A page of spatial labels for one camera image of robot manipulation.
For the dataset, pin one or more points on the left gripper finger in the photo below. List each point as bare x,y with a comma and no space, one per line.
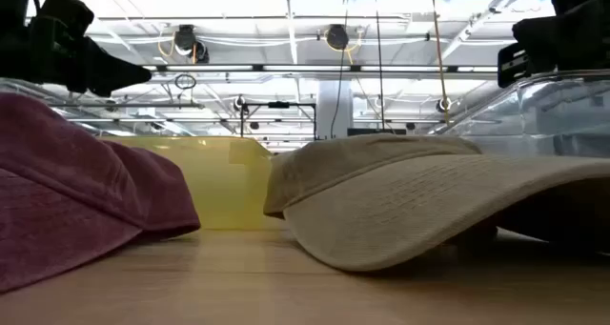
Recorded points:
114,75

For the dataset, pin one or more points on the maroon baseball cap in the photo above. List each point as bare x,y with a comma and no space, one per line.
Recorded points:
71,182

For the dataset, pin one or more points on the beige baseball cap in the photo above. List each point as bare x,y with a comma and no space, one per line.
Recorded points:
381,206

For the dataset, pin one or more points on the clear plastic bin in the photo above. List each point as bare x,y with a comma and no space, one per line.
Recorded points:
548,115

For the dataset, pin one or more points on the yellow plastic bin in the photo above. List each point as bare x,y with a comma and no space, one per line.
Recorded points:
214,182

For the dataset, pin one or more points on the long ceiling light bar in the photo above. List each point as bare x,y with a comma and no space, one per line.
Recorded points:
310,68

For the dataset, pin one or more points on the white column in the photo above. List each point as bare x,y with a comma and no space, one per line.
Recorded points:
333,110

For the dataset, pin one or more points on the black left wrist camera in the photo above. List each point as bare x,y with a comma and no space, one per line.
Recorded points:
67,10

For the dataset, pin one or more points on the distant black frame stand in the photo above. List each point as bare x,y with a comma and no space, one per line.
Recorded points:
278,105

